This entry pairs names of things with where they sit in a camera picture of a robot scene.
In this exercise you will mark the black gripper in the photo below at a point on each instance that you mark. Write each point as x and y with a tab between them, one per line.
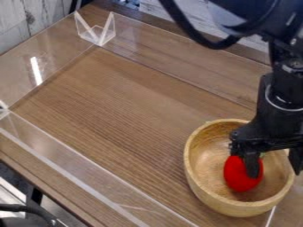
275	129

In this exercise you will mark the red felt strawberry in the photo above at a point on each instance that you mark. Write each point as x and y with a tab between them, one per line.
237	177

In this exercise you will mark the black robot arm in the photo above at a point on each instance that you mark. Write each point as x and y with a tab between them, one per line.
277	21

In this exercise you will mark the wooden bowl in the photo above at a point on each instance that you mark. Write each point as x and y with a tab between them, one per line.
205	154

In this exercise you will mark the clear acrylic front wall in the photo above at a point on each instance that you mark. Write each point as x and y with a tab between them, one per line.
101	198

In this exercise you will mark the clear acrylic corner bracket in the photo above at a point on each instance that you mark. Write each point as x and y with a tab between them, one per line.
98	35

